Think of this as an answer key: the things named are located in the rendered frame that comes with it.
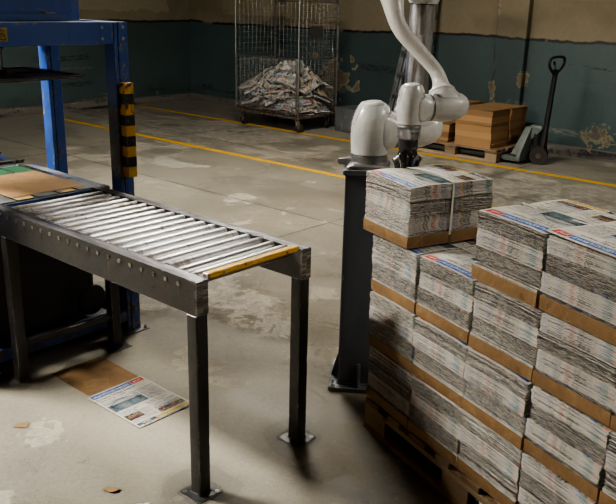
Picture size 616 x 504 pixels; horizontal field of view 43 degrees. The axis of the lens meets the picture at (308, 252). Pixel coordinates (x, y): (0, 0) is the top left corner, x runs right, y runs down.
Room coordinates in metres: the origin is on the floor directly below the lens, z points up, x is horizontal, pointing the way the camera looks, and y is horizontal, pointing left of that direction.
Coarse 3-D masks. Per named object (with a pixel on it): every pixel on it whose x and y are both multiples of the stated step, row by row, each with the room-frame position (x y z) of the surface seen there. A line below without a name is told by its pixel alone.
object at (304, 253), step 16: (112, 192) 3.49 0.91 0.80; (160, 208) 3.24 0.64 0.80; (176, 208) 3.23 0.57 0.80; (208, 224) 3.03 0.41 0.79; (224, 224) 3.00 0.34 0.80; (272, 240) 2.80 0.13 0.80; (288, 240) 2.80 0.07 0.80; (288, 256) 2.74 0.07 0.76; (304, 256) 2.70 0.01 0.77; (288, 272) 2.74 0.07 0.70; (304, 272) 2.71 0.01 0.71
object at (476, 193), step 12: (432, 168) 2.94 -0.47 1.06; (444, 168) 2.93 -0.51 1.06; (456, 168) 2.94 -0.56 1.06; (468, 180) 2.75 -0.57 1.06; (480, 180) 2.76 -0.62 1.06; (492, 180) 2.79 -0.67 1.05; (468, 192) 2.74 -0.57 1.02; (480, 192) 2.76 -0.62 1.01; (492, 192) 2.79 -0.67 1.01; (468, 204) 2.74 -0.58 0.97; (480, 204) 2.77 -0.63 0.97; (468, 216) 2.75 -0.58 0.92; (456, 228) 2.72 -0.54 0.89
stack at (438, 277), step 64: (384, 256) 2.76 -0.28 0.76; (448, 256) 2.57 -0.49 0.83; (384, 320) 2.73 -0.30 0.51; (448, 320) 2.42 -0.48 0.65; (512, 320) 2.17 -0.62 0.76; (384, 384) 2.72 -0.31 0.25; (448, 384) 2.39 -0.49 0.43; (512, 384) 2.13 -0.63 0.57; (576, 384) 1.93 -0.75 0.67; (448, 448) 2.37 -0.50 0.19; (512, 448) 2.11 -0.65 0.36; (576, 448) 1.91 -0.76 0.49
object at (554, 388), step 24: (384, 288) 2.75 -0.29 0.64; (432, 312) 2.49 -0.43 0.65; (456, 336) 2.37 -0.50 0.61; (408, 360) 2.59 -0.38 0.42; (504, 360) 2.17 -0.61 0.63; (432, 384) 2.46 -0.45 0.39; (552, 384) 2.00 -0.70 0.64; (384, 408) 2.71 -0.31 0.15; (576, 408) 1.91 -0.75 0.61; (600, 408) 1.84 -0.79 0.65; (504, 432) 2.14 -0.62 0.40; (480, 480) 2.21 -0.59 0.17; (576, 480) 1.88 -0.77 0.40
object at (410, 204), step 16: (368, 176) 2.85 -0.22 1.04; (384, 176) 2.77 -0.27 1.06; (400, 176) 2.77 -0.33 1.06; (416, 176) 2.79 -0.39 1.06; (368, 192) 2.86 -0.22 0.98; (384, 192) 2.76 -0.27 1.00; (400, 192) 2.66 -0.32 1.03; (416, 192) 2.63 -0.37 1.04; (432, 192) 2.66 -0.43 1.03; (368, 208) 2.85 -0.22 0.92; (384, 208) 2.76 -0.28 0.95; (400, 208) 2.67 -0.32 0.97; (416, 208) 2.63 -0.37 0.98; (432, 208) 2.66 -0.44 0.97; (384, 224) 2.74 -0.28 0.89; (400, 224) 2.66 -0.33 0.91; (416, 224) 2.64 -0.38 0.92; (432, 224) 2.67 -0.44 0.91
